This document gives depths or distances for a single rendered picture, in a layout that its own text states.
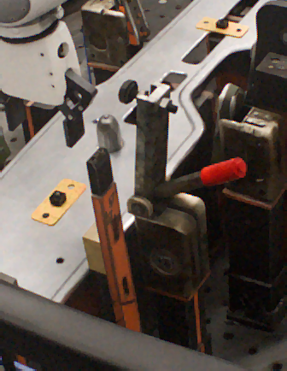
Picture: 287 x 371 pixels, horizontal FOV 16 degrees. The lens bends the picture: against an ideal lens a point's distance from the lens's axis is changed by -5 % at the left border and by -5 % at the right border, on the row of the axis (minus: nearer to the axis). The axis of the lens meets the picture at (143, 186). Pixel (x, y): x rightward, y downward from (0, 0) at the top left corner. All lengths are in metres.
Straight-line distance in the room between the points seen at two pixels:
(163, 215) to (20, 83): 0.23
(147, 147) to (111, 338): 0.76
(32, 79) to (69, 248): 0.22
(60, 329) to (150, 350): 0.04
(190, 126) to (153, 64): 0.17
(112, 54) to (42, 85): 0.51
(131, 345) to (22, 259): 0.87
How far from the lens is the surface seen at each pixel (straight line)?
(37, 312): 0.44
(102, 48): 1.71
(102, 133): 1.40
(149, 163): 1.18
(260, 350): 1.53
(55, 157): 1.42
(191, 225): 1.23
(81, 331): 0.43
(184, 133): 1.43
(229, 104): 1.32
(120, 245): 1.17
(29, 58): 1.19
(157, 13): 2.32
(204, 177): 1.17
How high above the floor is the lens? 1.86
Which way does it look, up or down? 40 degrees down
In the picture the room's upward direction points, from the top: 8 degrees counter-clockwise
